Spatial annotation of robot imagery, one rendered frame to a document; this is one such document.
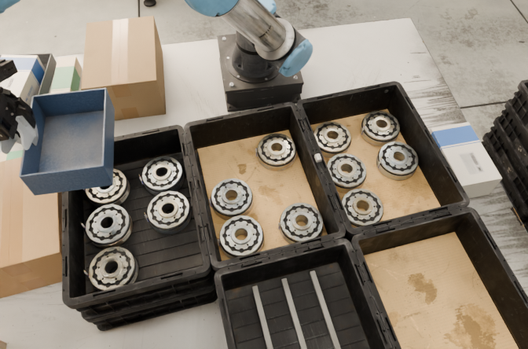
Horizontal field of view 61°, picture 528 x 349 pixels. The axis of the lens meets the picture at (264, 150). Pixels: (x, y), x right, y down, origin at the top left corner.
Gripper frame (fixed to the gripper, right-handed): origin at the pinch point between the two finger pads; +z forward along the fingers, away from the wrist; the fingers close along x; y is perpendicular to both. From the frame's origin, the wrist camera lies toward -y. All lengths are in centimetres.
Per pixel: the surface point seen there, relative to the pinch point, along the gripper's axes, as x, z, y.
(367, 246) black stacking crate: 63, 33, 21
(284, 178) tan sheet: 48, 36, -1
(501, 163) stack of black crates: 137, 105, -30
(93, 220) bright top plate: 1.0, 26.5, 5.8
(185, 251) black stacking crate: 21.5, 32.3, 15.1
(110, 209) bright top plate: 4.8, 27.0, 3.3
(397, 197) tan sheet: 75, 40, 8
